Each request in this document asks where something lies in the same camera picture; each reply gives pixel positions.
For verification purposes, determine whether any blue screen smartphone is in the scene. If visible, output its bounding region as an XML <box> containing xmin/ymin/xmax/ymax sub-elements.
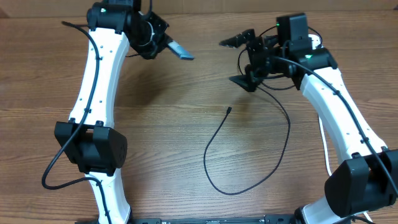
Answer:
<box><xmin>167</xmin><ymin>40</ymin><xmax>194</xmax><ymax>60</ymax></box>

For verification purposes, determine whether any brown cardboard backdrop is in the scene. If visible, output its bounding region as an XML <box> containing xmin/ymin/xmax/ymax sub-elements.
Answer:
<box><xmin>1</xmin><ymin>0</ymin><xmax>397</xmax><ymax>18</ymax></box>

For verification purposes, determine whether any black charger cable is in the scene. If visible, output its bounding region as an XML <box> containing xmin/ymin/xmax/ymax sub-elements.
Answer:
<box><xmin>203</xmin><ymin>24</ymin><xmax>323</xmax><ymax>196</ymax></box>

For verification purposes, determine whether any white power strip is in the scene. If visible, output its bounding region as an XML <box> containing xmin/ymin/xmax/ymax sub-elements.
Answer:
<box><xmin>308</xmin><ymin>34</ymin><xmax>323</xmax><ymax>50</ymax></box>

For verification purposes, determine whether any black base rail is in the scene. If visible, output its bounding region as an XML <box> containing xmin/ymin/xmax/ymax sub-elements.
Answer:
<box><xmin>127</xmin><ymin>214</ymin><xmax>294</xmax><ymax>224</ymax></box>

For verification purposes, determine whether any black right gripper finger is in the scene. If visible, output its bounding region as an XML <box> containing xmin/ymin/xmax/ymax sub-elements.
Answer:
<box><xmin>219</xmin><ymin>29</ymin><xmax>256</xmax><ymax>48</ymax></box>
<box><xmin>229</xmin><ymin>75</ymin><xmax>263</xmax><ymax>92</ymax></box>

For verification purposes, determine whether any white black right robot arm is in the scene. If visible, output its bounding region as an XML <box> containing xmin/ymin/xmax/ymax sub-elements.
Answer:
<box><xmin>221</xmin><ymin>27</ymin><xmax>397</xmax><ymax>223</ymax></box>

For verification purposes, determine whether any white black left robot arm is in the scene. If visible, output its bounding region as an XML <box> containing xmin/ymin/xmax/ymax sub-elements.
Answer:
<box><xmin>54</xmin><ymin>1</ymin><xmax>192</xmax><ymax>223</ymax></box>

